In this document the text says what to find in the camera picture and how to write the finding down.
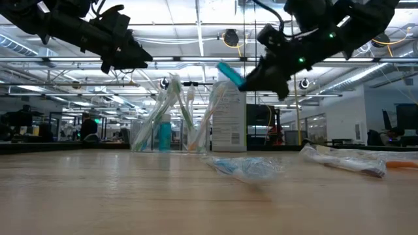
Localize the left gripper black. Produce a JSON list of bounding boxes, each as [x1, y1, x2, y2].
[[79, 18, 154, 75]]

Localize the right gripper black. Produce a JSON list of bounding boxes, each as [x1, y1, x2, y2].
[[238, 31, 331, 101]]

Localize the blue toothbrush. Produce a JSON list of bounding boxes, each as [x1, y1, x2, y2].
[[199, 155, 288, 185]]

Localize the clear plastic organizer cup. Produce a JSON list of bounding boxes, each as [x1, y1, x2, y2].
[[130, 117, 212, 153]]

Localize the black monitor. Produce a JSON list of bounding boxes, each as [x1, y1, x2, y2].
[[395, 103, 418, 131], [246, 103, 277, 128]]

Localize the red and black machine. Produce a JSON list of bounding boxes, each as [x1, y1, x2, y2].
[[266, 125, 284, 146]]

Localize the white wipes canister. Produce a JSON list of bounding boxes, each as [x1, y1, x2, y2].
[[211, 70, 248, 153]]

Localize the yellow hanging cable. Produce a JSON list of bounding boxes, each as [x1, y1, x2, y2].
[[293, 74, 302, 146]]

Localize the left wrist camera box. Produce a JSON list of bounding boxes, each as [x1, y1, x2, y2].
[[88, 3, 132, 35]]

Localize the silver ventilation duct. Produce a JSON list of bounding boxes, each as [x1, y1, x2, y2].
[[0, 34, 42, 57], [318, 63, 391, 96]]

